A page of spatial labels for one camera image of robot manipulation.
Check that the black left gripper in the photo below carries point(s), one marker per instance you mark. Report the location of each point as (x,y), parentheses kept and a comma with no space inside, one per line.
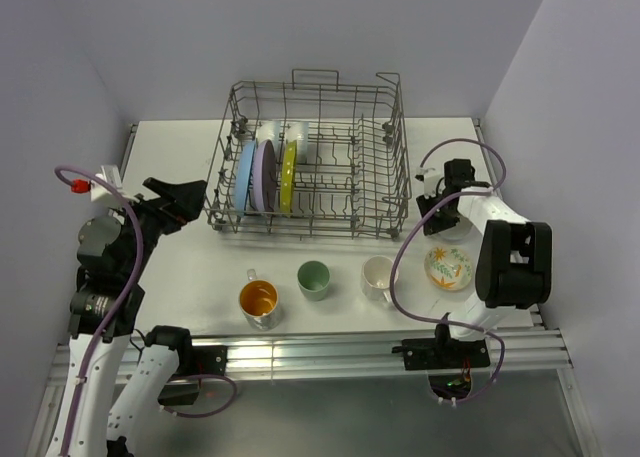
(177,204)

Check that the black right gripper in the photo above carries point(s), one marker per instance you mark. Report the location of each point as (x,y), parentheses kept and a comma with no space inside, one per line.
(424,203)

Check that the white bowl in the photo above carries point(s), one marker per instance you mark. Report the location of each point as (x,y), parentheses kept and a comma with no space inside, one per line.
(269,131)
(458,232)
(298,132)

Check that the floral painted bowl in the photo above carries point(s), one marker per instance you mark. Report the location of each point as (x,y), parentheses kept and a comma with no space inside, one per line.
(449,268)

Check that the blue plastic plate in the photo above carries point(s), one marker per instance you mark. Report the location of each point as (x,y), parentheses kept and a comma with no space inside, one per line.
(243,177)

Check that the lilac plastic plate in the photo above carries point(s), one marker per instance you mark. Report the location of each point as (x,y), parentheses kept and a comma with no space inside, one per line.
(264,177)

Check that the green polka-dot plate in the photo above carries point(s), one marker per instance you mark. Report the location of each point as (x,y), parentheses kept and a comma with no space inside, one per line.
(288,177)

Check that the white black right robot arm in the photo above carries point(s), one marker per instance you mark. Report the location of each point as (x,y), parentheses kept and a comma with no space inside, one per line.
(513,267)

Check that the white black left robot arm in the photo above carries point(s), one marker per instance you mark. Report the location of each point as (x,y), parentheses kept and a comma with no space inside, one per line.
(113,251)

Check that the cream white mug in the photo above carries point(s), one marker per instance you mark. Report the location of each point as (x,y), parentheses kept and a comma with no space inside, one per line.
(376,280)

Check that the floral mug orange inside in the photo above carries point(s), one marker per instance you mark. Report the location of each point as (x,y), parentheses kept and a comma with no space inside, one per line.
(259,302)

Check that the green cup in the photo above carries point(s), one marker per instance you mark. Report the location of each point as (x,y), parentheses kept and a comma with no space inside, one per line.
(313,279)

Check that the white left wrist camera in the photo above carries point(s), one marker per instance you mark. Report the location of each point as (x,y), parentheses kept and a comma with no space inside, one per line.
(107,191)

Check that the grey wire dish rack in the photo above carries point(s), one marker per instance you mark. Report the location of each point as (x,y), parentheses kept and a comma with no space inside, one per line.
(355,182)

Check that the aluminium frame rail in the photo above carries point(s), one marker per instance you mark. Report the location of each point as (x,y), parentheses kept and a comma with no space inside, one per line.
(350,395)

